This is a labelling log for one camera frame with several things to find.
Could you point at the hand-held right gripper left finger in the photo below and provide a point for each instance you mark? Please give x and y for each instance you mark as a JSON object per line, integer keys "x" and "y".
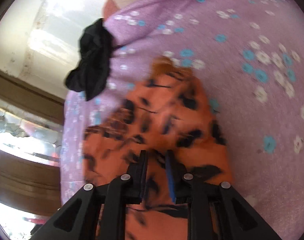
{"x": 139, "y": 175}

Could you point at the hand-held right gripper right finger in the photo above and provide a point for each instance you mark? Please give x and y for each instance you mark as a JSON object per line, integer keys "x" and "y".
{"x": 171, "y": 177}

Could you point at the orange black floral blouse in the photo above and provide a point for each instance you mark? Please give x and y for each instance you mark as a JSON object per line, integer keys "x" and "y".
{"x": 167, "y": 120}

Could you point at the purple floral bed sheet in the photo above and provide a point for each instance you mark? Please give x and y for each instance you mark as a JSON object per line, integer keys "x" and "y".
{"x": 242, "y": 85}

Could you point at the wooden door with stained glass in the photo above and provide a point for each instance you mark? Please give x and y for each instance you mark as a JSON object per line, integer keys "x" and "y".
{"x": 22, "y": 175}

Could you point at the crumpled black garment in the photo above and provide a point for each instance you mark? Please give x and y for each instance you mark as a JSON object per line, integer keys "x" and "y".
{"x": 94, "y": 62}

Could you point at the pink mattress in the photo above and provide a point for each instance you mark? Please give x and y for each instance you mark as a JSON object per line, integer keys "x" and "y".
{"x": 112, "y": 7}

